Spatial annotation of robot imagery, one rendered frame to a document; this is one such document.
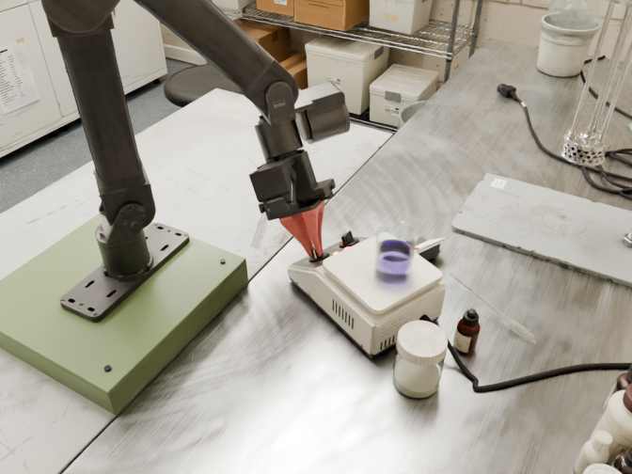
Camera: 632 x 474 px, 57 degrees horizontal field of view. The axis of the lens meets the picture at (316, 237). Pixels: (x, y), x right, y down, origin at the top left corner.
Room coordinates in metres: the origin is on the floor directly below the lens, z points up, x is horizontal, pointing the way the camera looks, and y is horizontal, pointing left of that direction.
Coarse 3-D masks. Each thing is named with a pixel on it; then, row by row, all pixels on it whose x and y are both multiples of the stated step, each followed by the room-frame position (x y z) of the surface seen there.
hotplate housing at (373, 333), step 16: (288, 272) 0.65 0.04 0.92; (304, 272) 0.61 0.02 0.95; (320, 272) 0.59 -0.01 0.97; (304, 288) 0.61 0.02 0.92; (320, 288) 0.58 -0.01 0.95; (336, 288) 0.56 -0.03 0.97; (432, 288) 0.56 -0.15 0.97; (320, 304) 0.58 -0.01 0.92; (336, 304) 0.55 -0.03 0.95; (352, 304) 0.53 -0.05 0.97; (400, 304) 0.53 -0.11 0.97; (416, 304) 0.53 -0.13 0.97; (432, 304) 0.55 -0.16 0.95; (336, 320) 0.55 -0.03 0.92; (352, 320) 0.53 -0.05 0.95; (368, 320) 0.51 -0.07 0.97; (384, 320) 0.51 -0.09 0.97; (400, 320) 0.52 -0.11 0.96; (416, 320) 0.54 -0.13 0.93; (432, 320) 0.56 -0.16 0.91; (352, 336) 0.52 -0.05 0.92; (368, 336) 0.50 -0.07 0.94; (384, 336) 0.50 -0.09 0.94; (368, 352) 0.50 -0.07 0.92
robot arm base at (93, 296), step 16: (160, 224) 0.72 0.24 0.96; (144, 240) 0.62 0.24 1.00; (160, 240) 0.68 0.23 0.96; (176, 240) 0.68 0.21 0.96; (112, 256) 0.59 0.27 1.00; (128, 256) 0.60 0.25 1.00; (144, 256) 0.61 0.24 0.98; (160, 256) 0.64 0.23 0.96; (96, 272) 0.61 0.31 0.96; (112, 272) 0.59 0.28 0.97; (128, 272) 0.59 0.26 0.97; (144, 272) 0.61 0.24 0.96; (80, 288) 0.58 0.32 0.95; (96, 288) 0.58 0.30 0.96; (112, 288) 0.58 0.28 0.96; (128, 288) 0.58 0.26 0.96; (64, 304) 0.55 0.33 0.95; (80, 304) 0.55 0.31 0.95; (96, 304) 0.55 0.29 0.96; (112, 304) 0.55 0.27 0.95; (96, 320) 0.52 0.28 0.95
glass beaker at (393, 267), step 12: (384, 228) 0.58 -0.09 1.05; (396, 228) 0.59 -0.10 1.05; (408, 228) 0.58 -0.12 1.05; (408, 240) 0.58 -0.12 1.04; (384, 252) 0.54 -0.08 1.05; (396, 252) 0.54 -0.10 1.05; (408, 252) 0.54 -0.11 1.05; (384, 264) 0.54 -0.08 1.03; (396, 264) 0.54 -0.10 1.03; (408, 264) 0.54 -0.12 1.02; (384, 276) 0.54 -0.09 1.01; (396, 276) 0.54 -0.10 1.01; (408, 276) 0.55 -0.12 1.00
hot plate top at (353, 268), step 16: (368, 240) 0.64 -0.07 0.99; (336, 256) 0.60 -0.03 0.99; (352, 256) 0.60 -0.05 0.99; (368, 256) 0.60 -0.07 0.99; (416, 256) 0.60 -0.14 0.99; (336, 272) 0.57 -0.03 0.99; (352, 272) 0.57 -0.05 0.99; (368, 272) 0.57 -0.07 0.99; (416, 272) 0.57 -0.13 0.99; (432, 272) 0.57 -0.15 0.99; (352, 288) 0.54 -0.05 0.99; (368, 288) 0.54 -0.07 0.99; (384, 288) 0.54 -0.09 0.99; (400, 288) 0.54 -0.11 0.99; (416, 288) 0.54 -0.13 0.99; (368, 304) 0.51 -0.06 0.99; (384, 304) 0.51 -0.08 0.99
